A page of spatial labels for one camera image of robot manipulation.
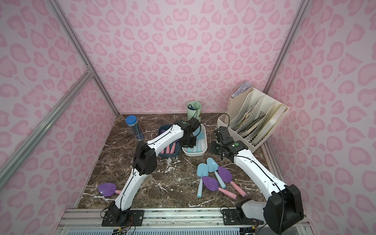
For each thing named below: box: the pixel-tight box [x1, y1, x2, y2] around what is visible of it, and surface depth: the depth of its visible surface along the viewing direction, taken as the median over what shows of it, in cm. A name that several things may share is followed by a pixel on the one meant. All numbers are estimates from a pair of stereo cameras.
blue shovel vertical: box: [196, 163, 210, 198], surface depth 90 cm
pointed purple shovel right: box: [201, 176, 237, 200], surface depth 84 cm
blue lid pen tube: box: [125, 115, 145, 141], surface depth 93 cm
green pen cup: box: [186, 100, 203, 124], surface depth 109 cm
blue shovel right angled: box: [206, 157, 227, 189], surface depth 92 cm
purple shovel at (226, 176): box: [217, 166, 247, 198], surface depth 88 cm
